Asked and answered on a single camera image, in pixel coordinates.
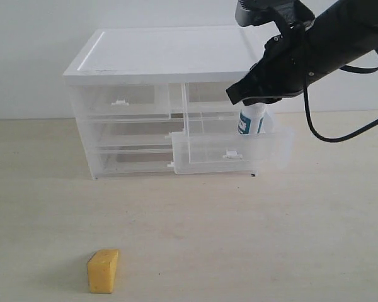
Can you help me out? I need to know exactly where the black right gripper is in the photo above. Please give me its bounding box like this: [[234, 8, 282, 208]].
[[226, 20, 318, 106]]

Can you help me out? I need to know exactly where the white bottle teal label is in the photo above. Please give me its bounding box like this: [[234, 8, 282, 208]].
[[238, 103, 266, 135]]

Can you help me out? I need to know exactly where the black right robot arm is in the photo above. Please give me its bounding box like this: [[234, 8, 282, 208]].
[[226, 1, 378, 106]]

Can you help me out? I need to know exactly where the white plastic drawer cabinet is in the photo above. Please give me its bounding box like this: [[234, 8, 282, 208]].
[[63, 26, 261, 179]]

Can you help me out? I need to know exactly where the clear middle wide drawer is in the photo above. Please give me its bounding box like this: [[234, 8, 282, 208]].
[[89, 119, 184, 148]]

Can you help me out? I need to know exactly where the clear wide drawer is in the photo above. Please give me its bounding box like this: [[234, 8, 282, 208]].
[[89, 119, 184, 148], [96, 148, 174, 177]]

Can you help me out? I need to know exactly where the clear bottom wide drawer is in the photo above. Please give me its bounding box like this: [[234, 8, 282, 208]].
[[96, 148, 174, 177]]

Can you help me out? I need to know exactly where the yellow cheese wedge sponge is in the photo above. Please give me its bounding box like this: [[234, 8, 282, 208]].
[[87, 249, 119, 294]]

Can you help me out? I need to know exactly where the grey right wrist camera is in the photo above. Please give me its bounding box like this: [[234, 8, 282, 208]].
[[235, 0, 316, 27]]

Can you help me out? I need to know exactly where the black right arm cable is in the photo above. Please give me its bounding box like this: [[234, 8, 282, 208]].
[[270, 9, 378, 143]]

